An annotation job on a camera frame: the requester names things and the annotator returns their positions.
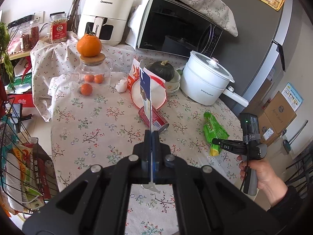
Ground glass teapot with wooden lid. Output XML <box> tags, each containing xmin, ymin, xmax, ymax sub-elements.
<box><xmin>66</xmin><ymin>54</ymin><xmax>114</xmax><ymax>96</ymax></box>

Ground red label glass jar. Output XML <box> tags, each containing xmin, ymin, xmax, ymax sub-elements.
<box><xmin>49</xmin><ymin>12</ymin><xmax>68</xmax><ymax>43</ymax></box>

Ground cream air fryer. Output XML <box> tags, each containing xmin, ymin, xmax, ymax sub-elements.
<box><xmin>78</xmin><ymin>0</ymin><xmax>135</xmax><ymax>46</ymax></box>

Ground white electric pot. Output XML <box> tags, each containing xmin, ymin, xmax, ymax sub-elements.
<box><xmin>180</xmin><ymin>51</ymin><xmax>249</xmax><ymax>108</ymax></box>

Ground glass vase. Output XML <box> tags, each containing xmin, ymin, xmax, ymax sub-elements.
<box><xmin>67</xmin><ymin>0</ymin><xmax>82</xmax><ymax>33</ymax></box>

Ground brown cardboard box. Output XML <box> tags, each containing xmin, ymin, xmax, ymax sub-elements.
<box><xmin>245</xmin><ymin>110</ymin><xmax>282</xmax><ymax>147</ymax></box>
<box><xmin>264</xmin><ymin>91</ymin><xmax>297</xmax><ymax>130</ymax></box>

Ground black wire rack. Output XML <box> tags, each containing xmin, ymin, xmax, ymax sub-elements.
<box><xmin>0</xmin><ymin>98</ymin><xmax>60</xmax><ymax>216</ymax></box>

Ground blue milk carton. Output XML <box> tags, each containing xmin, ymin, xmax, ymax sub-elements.
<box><xmin>139</xmin><ymin>67</ymin><xmax>159</xmax><ymax>194</ymax></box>

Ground grey refrigerator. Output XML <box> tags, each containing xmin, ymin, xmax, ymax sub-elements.
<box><xmin>218</xmin><ymin>0</ymin><xmax>294</xmax><ymax>118</ymax></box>

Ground glass pot lid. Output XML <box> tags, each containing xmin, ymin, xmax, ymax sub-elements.
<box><xmin>190</xmin><ymin>51</ymin><xmax>235</xmax><ymax>82</ymax></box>

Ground red white paper bowl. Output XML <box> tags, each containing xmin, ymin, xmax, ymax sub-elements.
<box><xmin>127</xmin><ymin>59</ymin><xmax>168</xmax><ymax>110</ymax></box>

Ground person's right forearm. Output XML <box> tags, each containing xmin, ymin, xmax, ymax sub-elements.
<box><xmin>266</xmin><ymin>185</ymin><xmax>306</xmax><ymax>226</ymax></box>

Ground red drink can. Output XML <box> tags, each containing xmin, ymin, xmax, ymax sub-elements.
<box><xmin>138</xmin><ymin>106</ymin><xmax>170</xmax><ymax>134</ymax></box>

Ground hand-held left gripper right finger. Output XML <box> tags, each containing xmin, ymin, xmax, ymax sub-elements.
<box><xmin>152</xmin><ymin>131</ymin><xmax>280</xmax><ymax>235</ymax></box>

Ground dark printed packet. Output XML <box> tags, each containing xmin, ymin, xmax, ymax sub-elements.
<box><xmin>33</xmin><ymin>143</ymin><xmax>59</xmax><ymax>199</ymax></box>

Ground floral tablecloth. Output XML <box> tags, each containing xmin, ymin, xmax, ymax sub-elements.
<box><xmin>31</xmin><ymin>31</ymin><xmax>247</xmax><ymax>235</ymax></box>

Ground blue white printed box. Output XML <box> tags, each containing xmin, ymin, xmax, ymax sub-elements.
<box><xmin>281</xmin><ymin>83</ymin><xmax>304</xmax><ymax>112</ymax></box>

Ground dark green pumpkin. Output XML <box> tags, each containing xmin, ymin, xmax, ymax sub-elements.
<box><xmin>146</xmin><ymin>60</ymin><xmax>175</xmax><ymax>82</ymax></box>

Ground white ceramic bowl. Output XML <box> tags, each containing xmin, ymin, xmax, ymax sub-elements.
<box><xmin>166</xmin><ymin>83</ymin><xmax>181</xmax><ymax>95</ymax></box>
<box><xmin>165</xmin><ymin>71</ymin><xmax>181</xmax><ymax>90</ymax></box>

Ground leafy green herbs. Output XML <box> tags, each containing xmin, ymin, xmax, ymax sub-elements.
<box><xmin>0</xmin><ymin>22</ymin><xmax>15</xmax><ymax>89</ymax></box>

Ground white wall socket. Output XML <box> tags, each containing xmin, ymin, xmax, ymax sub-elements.
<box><xmin>33</xmin><ymin>11</ymin><xmax>46</xmax><ymax>25</ymax></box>

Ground white green printed bag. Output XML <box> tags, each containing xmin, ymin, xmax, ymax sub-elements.
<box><xmin>5</xmin><ymin>144</ymin><xmax>43</xmax><ymax>210</ymax></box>

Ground black power strip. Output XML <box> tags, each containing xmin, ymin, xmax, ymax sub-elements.
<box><xmin>7</xmin><ymin>15</ymin><xmax>32</xmax><ymax>28</ymax></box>

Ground person's right hand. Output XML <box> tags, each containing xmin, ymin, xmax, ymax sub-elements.
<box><xmin>238</xmin><ymin>155</ymin><xmax>288</xmax><ymax>202</ymax></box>

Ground large orange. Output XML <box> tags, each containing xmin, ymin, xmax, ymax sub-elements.
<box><xmin>76</xmin><ymin>33</ymin><xmax>102</xmax><ymax>57</ymax></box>

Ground green snack packet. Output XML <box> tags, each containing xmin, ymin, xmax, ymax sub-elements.
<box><xmin>203</xmin><ymin>111</ymin><xmax>230</xmax><ymax>156</ymax></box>

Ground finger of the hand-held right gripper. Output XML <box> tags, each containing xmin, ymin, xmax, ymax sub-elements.
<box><xmin>211</xmin><ymin>138</ymin><xmax>241</xmax><ymax>153</ymax></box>

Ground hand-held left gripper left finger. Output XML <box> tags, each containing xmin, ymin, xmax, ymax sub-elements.
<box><xmin>22</xmin><ymin>130</ymin><xmax>152</xmax><ymax>235</ymax></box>

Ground black microwave oven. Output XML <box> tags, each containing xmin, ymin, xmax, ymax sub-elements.
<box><xmin>136</xmin><ymin>0</ymin><xmax>223</xmax><ymax>60</ymax></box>

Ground red cardboard box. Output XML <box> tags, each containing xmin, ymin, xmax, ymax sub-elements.
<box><xmin>13</xmin><ymin>95</ymin><xmax>36</xmax><ymax>108</ymax></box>

